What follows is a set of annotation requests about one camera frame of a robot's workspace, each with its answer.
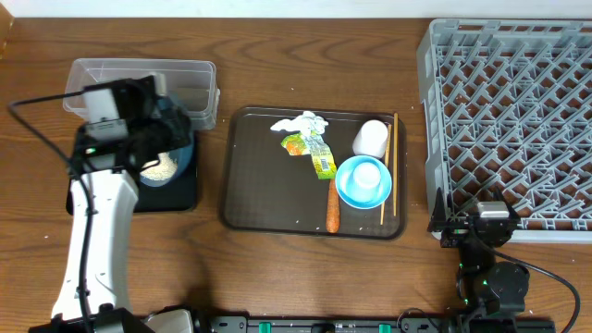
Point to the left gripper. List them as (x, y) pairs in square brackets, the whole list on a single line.
[(179, 126)]

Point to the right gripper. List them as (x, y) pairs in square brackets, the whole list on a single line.
[(454, 233)]

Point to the pile of white rice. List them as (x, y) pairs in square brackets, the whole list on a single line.
[(161, 169)]

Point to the dark blue plate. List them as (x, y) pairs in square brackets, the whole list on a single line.
[(165, 141)]

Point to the light blue bowl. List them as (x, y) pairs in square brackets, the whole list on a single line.
[(357, 197)]

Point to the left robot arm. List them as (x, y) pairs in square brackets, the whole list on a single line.
[(94, 294)]

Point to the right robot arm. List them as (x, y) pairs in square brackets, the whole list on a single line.
[(493, 291)]

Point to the grey dishwasher rack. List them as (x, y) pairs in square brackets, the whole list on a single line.
[(508, 104)]

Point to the clear plastic bin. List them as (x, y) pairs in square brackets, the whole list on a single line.
[(192, 82)]

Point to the black rectangular bin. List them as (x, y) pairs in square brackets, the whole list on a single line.
[(176, 194)]

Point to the small white cup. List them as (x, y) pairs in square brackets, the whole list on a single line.
[(366, 175)]

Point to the right wooden chopstick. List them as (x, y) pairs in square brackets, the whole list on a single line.
[(395, 162)]

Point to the white cup lying sideways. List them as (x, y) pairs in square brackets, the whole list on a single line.
[(371, 139)]

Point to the dark brown serving tray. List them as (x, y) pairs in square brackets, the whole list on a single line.
[(268, 190)]

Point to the orange carrot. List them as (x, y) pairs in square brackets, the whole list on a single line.
[(333, 210)]

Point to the crumpled white tissue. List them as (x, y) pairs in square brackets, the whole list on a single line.
[(307, 123)]

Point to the yellow green snack wrapper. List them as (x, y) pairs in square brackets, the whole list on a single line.
[(322, 158)]

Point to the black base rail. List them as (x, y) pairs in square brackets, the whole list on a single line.
[(242, 324)]

